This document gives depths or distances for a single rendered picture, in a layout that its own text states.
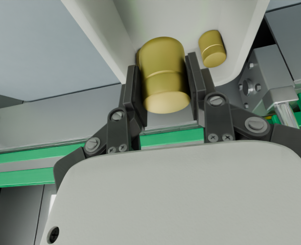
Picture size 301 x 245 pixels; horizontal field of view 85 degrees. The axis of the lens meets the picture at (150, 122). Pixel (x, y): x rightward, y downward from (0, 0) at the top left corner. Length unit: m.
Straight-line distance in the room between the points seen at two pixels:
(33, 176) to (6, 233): 0.38
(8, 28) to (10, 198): 0.62
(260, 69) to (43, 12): 0.31
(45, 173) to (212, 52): 0.42
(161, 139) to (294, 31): 0.26
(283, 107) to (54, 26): 0.34
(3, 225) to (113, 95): 0.63
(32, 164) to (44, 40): 0.29
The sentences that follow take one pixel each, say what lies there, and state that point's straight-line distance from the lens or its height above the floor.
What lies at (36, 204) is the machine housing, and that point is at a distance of 0.75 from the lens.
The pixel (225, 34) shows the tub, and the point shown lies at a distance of 0.28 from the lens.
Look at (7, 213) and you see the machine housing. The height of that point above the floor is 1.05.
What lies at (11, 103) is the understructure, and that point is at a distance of 0.94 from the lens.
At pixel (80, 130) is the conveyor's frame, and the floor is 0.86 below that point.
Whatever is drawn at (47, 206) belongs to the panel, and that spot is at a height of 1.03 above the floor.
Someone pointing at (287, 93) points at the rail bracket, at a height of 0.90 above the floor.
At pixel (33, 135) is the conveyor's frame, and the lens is 0.49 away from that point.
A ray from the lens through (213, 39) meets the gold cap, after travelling 0.29.
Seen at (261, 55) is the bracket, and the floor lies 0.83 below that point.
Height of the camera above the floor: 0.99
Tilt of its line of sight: 21 degrees down
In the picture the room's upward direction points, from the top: 177 degrees clockwise
